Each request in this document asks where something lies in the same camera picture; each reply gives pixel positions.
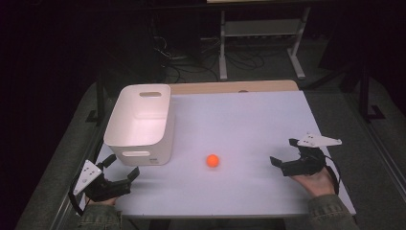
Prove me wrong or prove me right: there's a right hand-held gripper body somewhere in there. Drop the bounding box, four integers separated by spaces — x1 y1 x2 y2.
281 131 343 177

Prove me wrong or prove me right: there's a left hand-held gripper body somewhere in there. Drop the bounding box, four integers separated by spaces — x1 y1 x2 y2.
72 159 132 202

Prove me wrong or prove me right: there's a white plastic storage bin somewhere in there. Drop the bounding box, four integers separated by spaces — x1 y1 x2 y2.
102 83 176 167

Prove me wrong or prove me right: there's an orange ball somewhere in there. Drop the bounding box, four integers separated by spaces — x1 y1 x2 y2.
205 153 220 169

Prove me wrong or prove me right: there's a person's left hand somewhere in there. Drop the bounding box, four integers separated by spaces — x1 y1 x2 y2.
85 195 120 207

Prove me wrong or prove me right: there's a person's right hand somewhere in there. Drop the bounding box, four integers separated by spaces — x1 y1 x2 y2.
291 167 337 198

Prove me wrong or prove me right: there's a right hand-held gripper black cable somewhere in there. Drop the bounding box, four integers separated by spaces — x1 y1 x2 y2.
323 154 343 196

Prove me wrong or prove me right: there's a hand-held gripper black cable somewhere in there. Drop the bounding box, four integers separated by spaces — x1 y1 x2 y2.
67 180 86 218
323 154 343 196

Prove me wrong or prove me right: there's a left hand-held gripper black cable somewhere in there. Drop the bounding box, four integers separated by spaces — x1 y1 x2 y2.
67 180 86 218

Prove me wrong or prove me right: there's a white metal desk frame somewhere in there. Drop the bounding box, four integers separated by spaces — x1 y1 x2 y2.
217 6 311 81

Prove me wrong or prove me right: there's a tangle of black floor cables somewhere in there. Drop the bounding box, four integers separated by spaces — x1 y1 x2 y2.
152 33 266 82

